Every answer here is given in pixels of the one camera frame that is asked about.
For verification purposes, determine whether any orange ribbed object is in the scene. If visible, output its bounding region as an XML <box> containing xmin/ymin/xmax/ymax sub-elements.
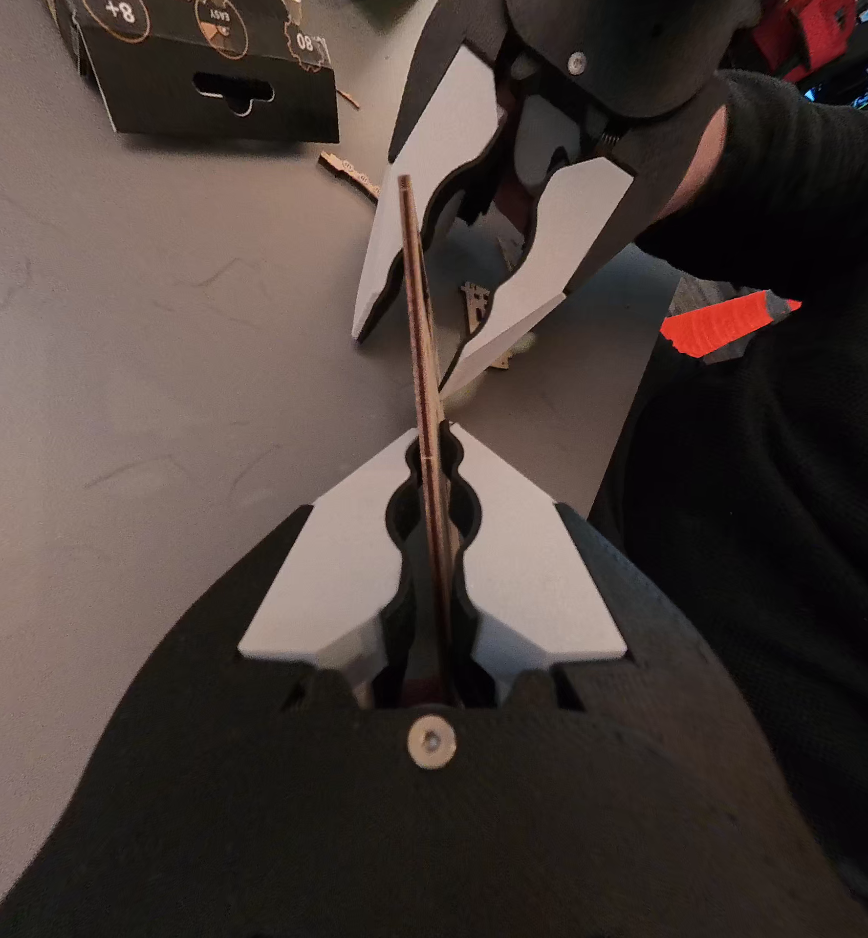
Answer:
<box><xmin>660</xmin><ymin>289</ymin><xmax>803</xmax><ymax>365</ymax></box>

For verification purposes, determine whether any person's dark clothing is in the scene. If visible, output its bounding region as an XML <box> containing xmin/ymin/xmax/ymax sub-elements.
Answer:
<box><xmin>588</xmin><ymin>278</ymin><xmax>868</xmax><ymax>938</ymax></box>

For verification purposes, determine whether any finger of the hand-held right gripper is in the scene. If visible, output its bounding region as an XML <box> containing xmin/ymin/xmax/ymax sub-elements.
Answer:
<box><xmin>440</xmin><ymin>95</ymin><xmax>636</xmax><ymax>400</ymax></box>
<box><xmin>351</xmin><ymin>44</ymin><xmax>508</xmax><ymax>344</ymax></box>

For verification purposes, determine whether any person's right forearm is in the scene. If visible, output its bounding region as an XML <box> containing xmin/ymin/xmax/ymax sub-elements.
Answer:
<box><xmin>635</xmin><ymin>69</ymin><xmax>868</xmax><ymax>309</ymax></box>

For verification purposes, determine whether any black cardboard box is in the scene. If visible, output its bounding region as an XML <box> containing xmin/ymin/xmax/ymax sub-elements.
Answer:
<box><xmin>44</xmin><ymin>0</ymin><xmax>341</xmax><ymax>145</ymax></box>

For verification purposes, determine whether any red plastic object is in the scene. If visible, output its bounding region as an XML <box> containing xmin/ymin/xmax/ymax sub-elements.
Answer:
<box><xmin>753</xmin><ymin>0</ymin><xmax>860</xmax><ymax>83</ymax></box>

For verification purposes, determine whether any laser-cut wooden sheet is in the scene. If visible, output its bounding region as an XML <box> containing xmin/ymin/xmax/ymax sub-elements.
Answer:
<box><xmin>397</xmin><ymin>174</ymin><xmax>457</xmax><ymax>708</ymax></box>

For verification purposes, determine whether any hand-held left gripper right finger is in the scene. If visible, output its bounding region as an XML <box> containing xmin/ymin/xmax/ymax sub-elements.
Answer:
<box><xmin>441</xmin><ymin>421</ymin><xmax>629</xmax><ymax>702</ymax></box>

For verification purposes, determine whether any toothed wooden strip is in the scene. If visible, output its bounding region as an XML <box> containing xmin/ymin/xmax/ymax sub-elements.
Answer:
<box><xmin>319</xmin><ymin>151</ymin><xmax>381</xmax><ymax>201</ymax></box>

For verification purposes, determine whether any small wooden part with holes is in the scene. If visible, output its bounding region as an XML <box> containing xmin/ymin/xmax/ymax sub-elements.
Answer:
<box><xmin>460</xmin><ymin>280</ymin><xmax>514</xmax><ymax>369</ymax></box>

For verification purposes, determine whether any person's right hand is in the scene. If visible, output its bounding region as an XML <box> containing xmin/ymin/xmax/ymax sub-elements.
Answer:
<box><xmin>656</xmin><ymin>103</ymin><xmax>733</xmax><ymax>221</ymax></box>

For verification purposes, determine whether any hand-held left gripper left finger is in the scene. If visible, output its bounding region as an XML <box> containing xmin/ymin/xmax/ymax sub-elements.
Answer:
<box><xmin>238</xmin><ymin>428</ymin><xmax>425</xmax><ymax>709</ymax></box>

